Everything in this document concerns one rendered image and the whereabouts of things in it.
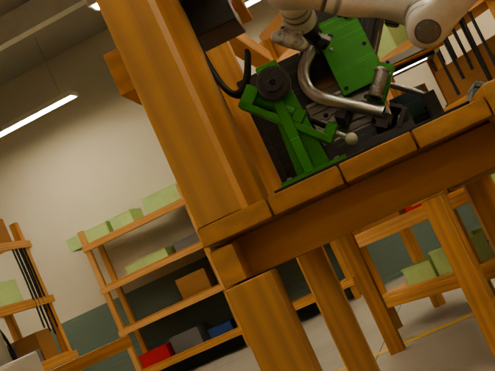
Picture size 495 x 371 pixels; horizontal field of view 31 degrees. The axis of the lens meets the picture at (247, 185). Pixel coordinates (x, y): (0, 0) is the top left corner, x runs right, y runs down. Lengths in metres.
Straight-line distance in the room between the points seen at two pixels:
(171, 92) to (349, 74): 0.70
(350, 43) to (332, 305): 1.05
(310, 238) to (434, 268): 4.32
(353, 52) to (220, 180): 0.75
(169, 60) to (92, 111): 10.57
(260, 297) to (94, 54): 10.78
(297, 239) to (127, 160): 10.36
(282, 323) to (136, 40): 0.58
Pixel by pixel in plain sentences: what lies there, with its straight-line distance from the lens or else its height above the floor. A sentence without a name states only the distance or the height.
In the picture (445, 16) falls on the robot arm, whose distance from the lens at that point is 1.91.
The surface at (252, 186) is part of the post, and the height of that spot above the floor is 0.94.
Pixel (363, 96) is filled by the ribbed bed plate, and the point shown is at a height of 1.05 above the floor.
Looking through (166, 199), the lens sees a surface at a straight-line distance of 11.20.
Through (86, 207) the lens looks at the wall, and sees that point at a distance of 12.19.
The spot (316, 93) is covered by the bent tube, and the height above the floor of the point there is 1.10.
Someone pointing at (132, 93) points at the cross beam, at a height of 1.19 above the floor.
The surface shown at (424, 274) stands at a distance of 6.01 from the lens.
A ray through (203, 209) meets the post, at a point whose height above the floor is 0.91.
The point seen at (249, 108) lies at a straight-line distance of 1.93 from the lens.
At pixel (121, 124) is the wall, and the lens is 12.02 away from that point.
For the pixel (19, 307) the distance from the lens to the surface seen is 8.28.
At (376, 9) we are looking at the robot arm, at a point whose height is 1.17.
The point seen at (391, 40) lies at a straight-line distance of 5.49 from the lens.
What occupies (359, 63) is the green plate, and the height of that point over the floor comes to 1.13.
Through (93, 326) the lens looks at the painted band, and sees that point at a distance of 12.30.
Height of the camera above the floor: 0.76
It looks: 5 degrees up
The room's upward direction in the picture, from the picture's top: 24 degrees counter-clockwise
